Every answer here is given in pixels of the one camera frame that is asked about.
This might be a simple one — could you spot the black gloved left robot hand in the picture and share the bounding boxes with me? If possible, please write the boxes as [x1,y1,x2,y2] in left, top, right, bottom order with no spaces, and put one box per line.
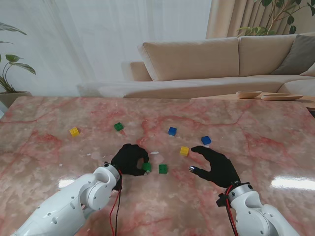
[110,144,150,177]

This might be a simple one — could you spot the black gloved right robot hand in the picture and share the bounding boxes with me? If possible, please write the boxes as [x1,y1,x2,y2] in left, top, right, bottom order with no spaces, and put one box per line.
[189,146,241,189]

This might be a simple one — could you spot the round wooden bowl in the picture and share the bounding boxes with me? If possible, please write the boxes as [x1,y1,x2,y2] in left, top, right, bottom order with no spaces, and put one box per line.
[236,90,263,99]

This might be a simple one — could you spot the flat wooden plate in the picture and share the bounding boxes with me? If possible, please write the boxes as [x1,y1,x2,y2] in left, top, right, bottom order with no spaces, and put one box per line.
[260,93,304,101]

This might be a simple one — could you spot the beige fabric sofa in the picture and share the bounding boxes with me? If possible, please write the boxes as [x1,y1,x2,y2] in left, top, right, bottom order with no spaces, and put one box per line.
[122,33,315,99]

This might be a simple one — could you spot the white sheer curtain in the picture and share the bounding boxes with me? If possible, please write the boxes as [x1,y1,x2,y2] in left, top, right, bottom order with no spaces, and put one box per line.
[0,0,212,96]

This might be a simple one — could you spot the beige plant pot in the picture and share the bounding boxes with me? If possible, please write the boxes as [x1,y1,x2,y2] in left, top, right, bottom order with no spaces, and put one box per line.
[0,91,32,109]

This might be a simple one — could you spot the beige sofa cushion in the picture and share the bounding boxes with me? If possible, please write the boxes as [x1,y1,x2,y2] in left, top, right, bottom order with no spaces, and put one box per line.
[299,63,315,77]

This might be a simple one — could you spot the grey sofa cushion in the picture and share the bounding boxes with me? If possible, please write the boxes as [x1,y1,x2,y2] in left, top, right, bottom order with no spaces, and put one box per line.
[272,34,315,75]

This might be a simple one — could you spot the large-leaf green houseplant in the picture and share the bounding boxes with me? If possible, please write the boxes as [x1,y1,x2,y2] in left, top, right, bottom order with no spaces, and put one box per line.
[0,22,37,93]

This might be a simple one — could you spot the beige drape curtain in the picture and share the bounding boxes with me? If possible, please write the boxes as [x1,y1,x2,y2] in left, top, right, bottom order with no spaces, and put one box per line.
[205,0,315,39]

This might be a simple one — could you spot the tall leafy branch plant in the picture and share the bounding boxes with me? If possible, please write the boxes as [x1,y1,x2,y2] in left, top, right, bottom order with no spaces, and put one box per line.
[237,0,315,37]

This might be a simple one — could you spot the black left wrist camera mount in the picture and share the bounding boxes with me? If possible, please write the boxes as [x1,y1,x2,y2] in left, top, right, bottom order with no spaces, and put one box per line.
[112,177,123,192]

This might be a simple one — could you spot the right wrist red black cables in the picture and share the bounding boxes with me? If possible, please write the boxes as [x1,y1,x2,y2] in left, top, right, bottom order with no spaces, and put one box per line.
[225,185,239,236]

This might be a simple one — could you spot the wrist red black cables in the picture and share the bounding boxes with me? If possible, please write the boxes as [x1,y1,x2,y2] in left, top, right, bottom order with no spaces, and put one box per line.
[225,185,239,236]
[109,169,124,236]

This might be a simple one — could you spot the left wrist red black cables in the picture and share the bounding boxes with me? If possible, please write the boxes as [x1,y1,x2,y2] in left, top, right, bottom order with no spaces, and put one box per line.
[109,169,124,236]

